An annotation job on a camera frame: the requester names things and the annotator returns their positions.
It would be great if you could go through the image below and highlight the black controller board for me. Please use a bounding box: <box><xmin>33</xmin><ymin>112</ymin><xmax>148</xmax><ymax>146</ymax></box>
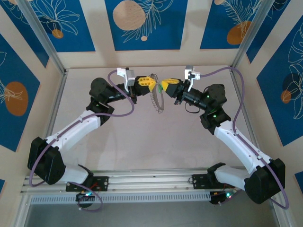
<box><xmin>75</xmin><ymin>191</ymin><xmax>96</xmax><ymax>203</ymax></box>
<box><xmin>209</xmin><ymin>190</ymin><xmax>235</xmax><ymax>206</ymax></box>

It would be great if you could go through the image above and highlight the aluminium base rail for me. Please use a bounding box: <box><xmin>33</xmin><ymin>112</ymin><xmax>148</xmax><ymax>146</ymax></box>
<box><xmin>20</xmin><ymin>168</ymin><xmax>282</xmax><ymax>194</ymax></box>

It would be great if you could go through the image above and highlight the aluminium table edge rail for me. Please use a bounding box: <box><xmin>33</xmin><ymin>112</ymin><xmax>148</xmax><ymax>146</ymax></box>
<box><xmin>228</xmin><ymin>67</ymin><xmax>262</xmax><ymax>154</ymax></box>
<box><xmin>35</xmin><ymin>70</ymin><xmax>69</xmax><ymax>175</ymax></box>

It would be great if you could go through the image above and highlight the aluminium frame post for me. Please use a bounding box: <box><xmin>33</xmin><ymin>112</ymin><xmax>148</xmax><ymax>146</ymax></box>
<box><xmin>231</xmin><ymin>0</ymin><xmax>275</xmax><ymax>70</ymax></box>
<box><xmin>17</xmin><ymin>0</ymin><xmax>67</xmax><ymax>76</ymax></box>

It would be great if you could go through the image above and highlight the grey slotted cable duct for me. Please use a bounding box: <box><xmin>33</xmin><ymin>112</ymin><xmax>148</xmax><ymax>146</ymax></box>
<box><xmin>30</xmin><ymin>192</ymin><xmax>212</xmax><ymax>204</ymax></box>

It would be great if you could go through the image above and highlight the thin black cable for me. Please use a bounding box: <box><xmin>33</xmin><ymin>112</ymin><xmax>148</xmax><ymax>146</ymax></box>
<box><xmin>184</xmin><ymin>102</ymin><xmax>200</xmax><ymax>114</ymax></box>

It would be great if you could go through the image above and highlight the thin metal chain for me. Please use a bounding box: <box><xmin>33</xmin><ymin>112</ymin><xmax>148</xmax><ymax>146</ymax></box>
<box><xmin>149</xmin><ymin>73</ymin><xmax>166</xmax><ymax>114</ymax></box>

